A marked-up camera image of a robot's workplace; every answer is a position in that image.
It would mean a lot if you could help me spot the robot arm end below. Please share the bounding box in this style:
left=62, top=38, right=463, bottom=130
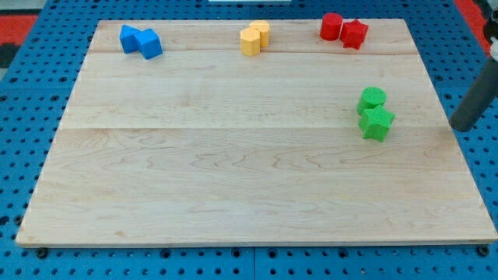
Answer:
left=482, top=7, right=497, bottom=61

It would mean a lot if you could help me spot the green star block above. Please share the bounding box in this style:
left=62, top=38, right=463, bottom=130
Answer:
left=359, top=105, right=395, bottom=142

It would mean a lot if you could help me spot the red star block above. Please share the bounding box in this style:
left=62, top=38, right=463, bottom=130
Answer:
left=340, top=19, right=369, bottom=50

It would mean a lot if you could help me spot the wooden board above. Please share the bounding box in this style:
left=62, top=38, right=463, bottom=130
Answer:
left=16, top=19, right=497, bottom=248

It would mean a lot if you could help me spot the yellow hexagon block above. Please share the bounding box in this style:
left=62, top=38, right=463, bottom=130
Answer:
left=240, top=27, right=261, bottom=56

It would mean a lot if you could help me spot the yellow cylinder block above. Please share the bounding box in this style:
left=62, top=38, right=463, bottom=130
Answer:
left=249, top=19, right=271, bottom=47

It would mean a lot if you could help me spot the green cylinder block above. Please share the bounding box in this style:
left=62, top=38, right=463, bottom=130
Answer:
left=356, top=86, right=387, bottom=115

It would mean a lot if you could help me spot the blue cube block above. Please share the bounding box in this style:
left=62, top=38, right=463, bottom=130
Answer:
left=134, top=29, right=163, bottom=60

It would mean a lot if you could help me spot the red cylinder block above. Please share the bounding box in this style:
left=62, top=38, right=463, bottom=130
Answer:
left=320, top=12, right=343, bottom=41

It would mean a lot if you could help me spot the blue triangle block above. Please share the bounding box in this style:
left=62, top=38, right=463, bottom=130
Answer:
left=119, top=25, right=140, bottom=54

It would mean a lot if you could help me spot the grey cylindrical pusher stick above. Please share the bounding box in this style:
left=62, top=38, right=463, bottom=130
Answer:
left=449, top=58, right=497, bottom=132

